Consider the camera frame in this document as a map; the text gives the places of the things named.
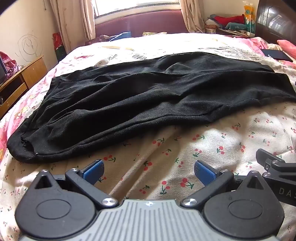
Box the yellow cloth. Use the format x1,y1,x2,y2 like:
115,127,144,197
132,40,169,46
142,31,167,37

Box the wooden cabinet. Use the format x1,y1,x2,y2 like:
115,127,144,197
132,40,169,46
0,55,48,118

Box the dark television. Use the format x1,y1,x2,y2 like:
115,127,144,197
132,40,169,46
0,56,7,85

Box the red hanging bag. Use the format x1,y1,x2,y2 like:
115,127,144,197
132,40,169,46
53,32,67,62

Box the blue cloth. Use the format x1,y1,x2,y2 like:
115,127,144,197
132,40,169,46
109,32,132,42

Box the dark wooden wardrobe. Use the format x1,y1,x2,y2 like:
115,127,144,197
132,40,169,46
255,0,296,45

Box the cherry print bed sheet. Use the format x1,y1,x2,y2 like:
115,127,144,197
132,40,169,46
0,42,296,241

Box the pink pillow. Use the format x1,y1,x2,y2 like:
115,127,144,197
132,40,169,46
277,39,296,55

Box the black pants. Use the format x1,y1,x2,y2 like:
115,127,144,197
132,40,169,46
7,51,296,164

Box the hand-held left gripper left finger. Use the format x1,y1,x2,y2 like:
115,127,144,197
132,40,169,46
32,159,119,207

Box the window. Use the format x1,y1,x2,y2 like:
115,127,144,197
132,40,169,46
94,0,183,18

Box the black tablet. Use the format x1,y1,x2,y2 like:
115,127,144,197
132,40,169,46
261,49,294,62

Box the pile of colourful clothes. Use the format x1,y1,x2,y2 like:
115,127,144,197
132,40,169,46
206,14,247,30

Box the pink patterned cloth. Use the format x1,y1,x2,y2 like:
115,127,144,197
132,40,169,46
0,51,21,79

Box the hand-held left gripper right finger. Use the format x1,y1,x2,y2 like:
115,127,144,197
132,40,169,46
180,160,266,207

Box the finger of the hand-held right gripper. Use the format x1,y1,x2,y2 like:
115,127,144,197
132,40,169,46
266,162,296,173
256,149,285,168

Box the purple bed headboard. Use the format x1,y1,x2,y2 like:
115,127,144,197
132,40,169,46
95,9,188,39

